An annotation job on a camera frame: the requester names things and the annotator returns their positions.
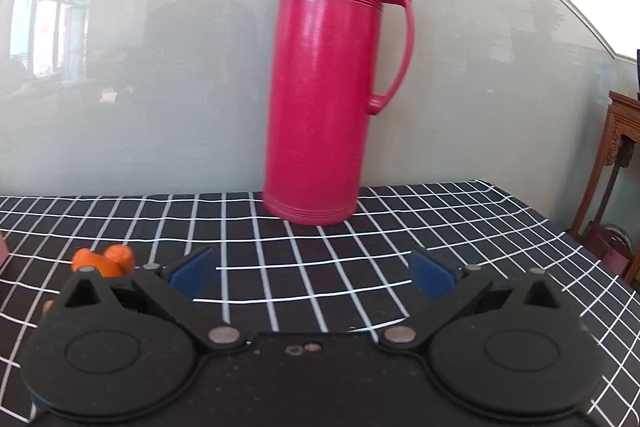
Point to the small orange mandarin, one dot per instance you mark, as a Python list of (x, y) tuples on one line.
[(85, 258)]

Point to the pink thermos jug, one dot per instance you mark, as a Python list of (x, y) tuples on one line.
[(320, 107)]

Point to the carved wooden cabinet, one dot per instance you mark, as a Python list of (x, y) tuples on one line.
[(612, 147)]

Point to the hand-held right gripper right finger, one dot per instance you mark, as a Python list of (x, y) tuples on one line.
[(432, 276)]

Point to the black white checked tablecloth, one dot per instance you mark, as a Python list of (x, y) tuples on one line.
[(310, 257)]

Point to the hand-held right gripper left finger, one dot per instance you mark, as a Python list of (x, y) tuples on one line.
[(192, 276)]

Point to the dark red container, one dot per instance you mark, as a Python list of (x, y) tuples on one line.
[(607, 248)]

